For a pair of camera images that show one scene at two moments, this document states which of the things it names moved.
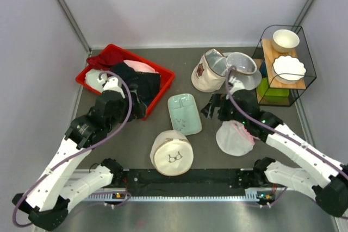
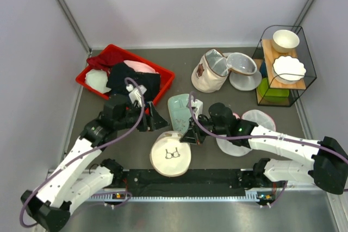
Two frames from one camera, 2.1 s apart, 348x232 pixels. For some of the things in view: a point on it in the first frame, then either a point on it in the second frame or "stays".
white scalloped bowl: [288, 69] stays
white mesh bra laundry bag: [171, 153] stays
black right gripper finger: [217, 100] → [201, 135]
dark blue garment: [147, 85] stays
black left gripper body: [117, 118] → [130, 119]
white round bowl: [285, 41] stays
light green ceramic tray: [184, 114] stays
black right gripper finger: [208, 110] → [188, 137]
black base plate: [148, 182] stays
